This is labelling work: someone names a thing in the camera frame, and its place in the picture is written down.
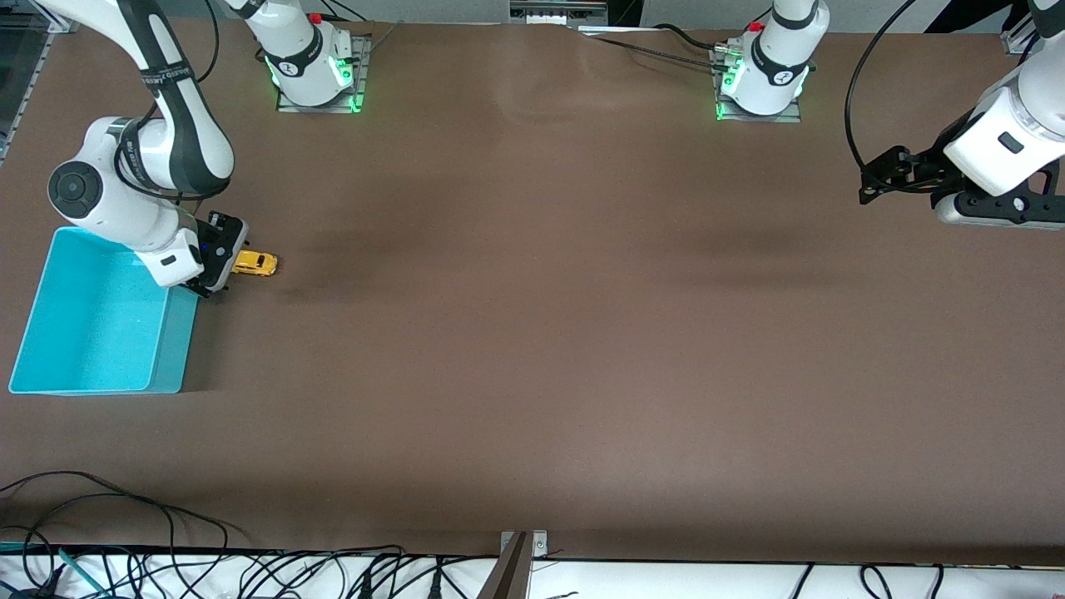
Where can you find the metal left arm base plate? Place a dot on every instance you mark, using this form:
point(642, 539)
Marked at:
point(790, 116)

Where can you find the yellow beetle toy car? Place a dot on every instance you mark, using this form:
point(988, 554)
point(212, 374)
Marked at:
point(258, 264)

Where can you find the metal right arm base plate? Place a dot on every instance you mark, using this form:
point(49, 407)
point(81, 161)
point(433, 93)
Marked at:
point(359, 75)

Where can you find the metal camera stand bracket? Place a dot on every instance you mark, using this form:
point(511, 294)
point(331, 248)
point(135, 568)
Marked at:
point(517, 574)

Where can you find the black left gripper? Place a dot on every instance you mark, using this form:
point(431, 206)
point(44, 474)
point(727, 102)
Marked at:
point(926, 164)

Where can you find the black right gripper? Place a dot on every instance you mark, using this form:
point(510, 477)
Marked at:
point(219, 243)

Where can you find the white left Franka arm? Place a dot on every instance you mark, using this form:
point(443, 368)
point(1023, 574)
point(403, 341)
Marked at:
point(982, 158)

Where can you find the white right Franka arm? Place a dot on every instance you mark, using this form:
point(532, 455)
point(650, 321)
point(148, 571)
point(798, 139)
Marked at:
point(208, 150)

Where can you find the turquoise plastic bin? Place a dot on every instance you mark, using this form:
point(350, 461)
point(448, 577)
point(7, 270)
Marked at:
point(91, 333)

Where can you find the white power strip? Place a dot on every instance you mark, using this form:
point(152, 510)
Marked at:
point(557, 12)

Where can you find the black plug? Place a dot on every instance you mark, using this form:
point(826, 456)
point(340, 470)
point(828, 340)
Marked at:
point(366, 586)
point(434, 586)

